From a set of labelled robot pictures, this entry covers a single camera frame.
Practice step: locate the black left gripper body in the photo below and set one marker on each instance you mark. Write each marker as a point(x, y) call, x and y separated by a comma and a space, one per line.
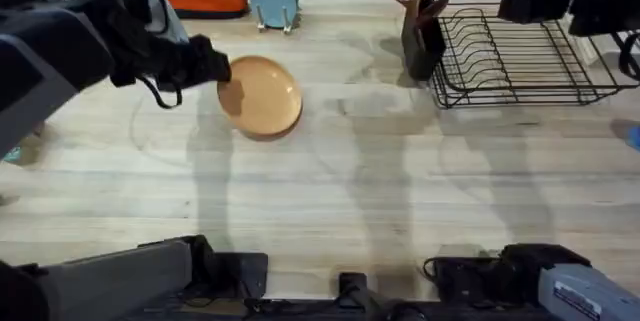
point(150, 56)

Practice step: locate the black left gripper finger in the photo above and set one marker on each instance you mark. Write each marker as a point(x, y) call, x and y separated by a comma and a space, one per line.
point(207, 46)
point(222, 71)

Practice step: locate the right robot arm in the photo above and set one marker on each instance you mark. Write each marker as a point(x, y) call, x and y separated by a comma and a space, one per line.
point(590, 291)

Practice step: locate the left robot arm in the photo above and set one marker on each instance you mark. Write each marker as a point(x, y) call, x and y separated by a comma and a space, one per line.
point(45, 66)

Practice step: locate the tan orange plate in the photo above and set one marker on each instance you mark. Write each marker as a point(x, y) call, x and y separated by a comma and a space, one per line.
point(265, 98)

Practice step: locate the light blue plate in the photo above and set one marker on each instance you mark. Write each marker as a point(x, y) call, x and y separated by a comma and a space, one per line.
point(272, 3)

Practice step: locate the small peg rack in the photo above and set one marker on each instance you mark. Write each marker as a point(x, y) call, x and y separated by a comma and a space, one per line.
point(287, 25)

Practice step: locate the dark wooden utensil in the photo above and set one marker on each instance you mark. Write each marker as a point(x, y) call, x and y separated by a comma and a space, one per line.
point(436, 6)

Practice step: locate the black utensil holder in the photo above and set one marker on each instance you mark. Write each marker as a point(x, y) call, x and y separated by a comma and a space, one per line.
point(425, 51)

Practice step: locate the teal object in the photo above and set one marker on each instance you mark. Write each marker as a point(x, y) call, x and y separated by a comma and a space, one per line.
point(12, 155)

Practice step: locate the blue object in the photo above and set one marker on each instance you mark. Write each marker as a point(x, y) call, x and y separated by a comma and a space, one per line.
point(635, 137)

